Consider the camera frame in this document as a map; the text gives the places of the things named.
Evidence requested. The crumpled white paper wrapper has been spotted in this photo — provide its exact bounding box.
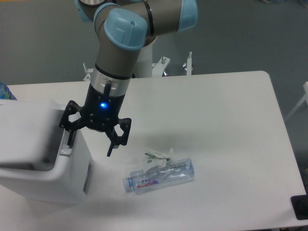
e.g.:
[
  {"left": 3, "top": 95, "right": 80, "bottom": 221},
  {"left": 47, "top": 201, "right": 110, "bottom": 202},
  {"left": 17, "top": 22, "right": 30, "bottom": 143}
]
[{"left": 144, "top": 148, "right": 174, "bottom": 168}]

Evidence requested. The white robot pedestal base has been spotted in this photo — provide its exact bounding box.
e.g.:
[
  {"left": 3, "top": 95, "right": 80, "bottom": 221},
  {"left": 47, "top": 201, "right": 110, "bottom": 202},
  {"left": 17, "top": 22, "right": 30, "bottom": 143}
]
[{"left": 83, "top": 37, "right": 193, "bottom": 81}]

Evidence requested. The blue water bottle pack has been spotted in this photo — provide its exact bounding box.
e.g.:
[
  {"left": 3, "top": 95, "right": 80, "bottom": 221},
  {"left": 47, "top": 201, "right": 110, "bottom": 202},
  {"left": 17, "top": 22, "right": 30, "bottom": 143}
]
[{"left": 0, "top": 82, "right": 17, "bottom": 100}]

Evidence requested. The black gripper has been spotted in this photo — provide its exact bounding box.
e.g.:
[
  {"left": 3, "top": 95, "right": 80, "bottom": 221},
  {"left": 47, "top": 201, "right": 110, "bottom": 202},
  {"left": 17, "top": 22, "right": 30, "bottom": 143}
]
[{"left": 58, "top": 84, "right": 132, "bottom": 157}]

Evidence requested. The white frame at right edge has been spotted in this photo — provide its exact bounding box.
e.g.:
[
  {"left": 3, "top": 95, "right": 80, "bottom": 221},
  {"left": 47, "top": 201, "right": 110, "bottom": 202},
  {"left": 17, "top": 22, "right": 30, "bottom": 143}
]
[{"left": 285, "top": 82, "right": 308, "bottom": 121}]

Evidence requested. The crushed clear plastic bottle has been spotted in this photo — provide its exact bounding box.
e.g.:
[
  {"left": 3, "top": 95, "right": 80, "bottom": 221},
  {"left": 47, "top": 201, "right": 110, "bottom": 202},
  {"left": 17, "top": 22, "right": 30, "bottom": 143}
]
[{"left": 123, "top": 158, "right": 194, "bottom": 194}]

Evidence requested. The black clamp at table edge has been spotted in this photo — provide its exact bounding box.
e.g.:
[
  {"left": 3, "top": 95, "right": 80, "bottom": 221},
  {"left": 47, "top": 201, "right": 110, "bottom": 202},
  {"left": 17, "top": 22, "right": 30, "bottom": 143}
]
[{"left": 291, "top": 194, "right": 308, "bottom": 220}]

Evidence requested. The white push-lid trash can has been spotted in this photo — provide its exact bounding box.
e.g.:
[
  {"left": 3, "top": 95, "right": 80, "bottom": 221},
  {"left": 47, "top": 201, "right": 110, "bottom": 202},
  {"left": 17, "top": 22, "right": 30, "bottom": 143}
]
[{"left": 0, "top": 100, "right": 93, "bottom": 204}]

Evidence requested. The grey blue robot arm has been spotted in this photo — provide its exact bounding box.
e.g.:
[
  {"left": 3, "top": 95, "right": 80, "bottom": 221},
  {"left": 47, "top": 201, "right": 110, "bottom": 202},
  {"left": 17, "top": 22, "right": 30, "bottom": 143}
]
[{"left": 59, "top": 0, "right": 198, "bottom": 149}]

